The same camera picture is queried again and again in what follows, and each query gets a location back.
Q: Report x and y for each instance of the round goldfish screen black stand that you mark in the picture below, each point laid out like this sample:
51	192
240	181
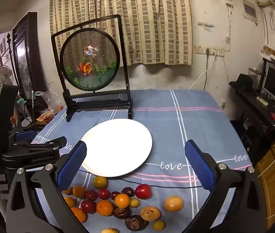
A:
90	60

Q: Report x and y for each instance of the black hat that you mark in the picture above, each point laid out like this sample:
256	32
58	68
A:
242	82

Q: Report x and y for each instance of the white round plate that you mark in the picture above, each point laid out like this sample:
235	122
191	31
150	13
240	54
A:
118	148

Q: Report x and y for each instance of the dark brown passion fruit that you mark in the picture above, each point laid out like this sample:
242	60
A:
122	212
135	222

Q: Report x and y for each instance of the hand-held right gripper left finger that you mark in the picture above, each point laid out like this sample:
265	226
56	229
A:
72	165

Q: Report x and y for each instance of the large red plum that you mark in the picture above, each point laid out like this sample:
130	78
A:
143	191

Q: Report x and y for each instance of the beige checked curtain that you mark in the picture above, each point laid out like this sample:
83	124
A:
140	21

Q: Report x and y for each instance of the electric fan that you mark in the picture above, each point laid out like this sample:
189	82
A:
5	75

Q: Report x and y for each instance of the dark wooden framed cabinet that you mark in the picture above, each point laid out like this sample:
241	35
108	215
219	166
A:
27	53

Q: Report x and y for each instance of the large yellow-orange apricot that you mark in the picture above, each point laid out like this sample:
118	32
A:
174	203

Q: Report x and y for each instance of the spotted yellow mango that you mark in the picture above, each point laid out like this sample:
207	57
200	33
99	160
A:
109	230

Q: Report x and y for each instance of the white wall socket strip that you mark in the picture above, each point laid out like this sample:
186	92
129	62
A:
209	50

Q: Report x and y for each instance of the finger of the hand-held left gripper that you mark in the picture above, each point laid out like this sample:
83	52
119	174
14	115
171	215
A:
52	143
25	136

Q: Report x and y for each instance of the clear plastic bag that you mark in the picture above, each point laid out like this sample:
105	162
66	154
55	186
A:
44	99

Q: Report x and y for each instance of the blue plaid tablecloth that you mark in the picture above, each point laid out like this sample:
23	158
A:
176	126

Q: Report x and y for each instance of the yellow-orange tomato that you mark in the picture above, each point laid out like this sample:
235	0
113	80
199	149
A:
100	182

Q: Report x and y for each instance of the white remote control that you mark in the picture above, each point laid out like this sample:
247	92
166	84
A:
262	101

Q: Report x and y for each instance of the small yellow longan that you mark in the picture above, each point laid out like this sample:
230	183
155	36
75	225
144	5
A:
134	202
158	225

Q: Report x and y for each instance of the small red plum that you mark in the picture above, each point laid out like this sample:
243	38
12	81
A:
88	206
91	195
104	194

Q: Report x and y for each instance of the dark purple plum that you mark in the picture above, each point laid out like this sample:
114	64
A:
128	191

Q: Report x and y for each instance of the dark red plum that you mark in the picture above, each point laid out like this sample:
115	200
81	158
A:
115	195

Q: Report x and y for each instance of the white wall frame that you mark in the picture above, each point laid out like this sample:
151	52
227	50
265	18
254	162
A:
250	11

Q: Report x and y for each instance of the spotted tan pear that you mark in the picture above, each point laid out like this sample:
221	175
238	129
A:
150	213

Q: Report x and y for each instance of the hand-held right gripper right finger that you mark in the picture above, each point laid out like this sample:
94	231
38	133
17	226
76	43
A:
199	166

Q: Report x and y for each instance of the black low desk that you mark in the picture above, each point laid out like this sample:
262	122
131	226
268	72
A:
256	119

